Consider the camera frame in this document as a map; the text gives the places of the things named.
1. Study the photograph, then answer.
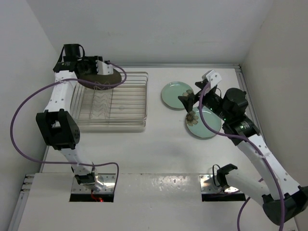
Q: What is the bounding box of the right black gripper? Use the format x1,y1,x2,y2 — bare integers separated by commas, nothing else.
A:
178,81,231,122

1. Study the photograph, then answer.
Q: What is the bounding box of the green flower plate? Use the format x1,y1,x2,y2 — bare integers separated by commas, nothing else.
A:
184,106,222,140
161,81,193,109

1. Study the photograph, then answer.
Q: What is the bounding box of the brown ceramic plate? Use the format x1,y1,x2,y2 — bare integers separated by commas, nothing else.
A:
79,69,122,90

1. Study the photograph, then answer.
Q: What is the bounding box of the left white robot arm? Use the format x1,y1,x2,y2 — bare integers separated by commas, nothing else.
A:
36,44,105,193

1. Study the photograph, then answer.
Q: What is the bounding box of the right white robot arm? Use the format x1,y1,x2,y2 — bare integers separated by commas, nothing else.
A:
178,80,308,230

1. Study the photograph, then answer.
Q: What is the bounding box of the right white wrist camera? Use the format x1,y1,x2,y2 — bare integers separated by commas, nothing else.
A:
202,69,222,89

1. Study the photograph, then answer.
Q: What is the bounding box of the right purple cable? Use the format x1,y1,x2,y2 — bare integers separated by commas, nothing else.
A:
198,84,287,231

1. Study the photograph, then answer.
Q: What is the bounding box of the metal wire dish rack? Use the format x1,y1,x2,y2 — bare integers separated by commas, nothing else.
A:
69,71,149,127

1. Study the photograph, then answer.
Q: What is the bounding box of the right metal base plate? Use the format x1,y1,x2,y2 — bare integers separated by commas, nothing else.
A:
199,174,239,193

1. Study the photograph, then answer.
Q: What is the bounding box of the metal base plate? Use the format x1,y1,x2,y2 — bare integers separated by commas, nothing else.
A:
71,174,116,194
199,174,239,193

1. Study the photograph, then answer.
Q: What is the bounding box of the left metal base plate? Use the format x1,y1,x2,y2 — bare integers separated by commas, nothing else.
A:
71,174,116,194

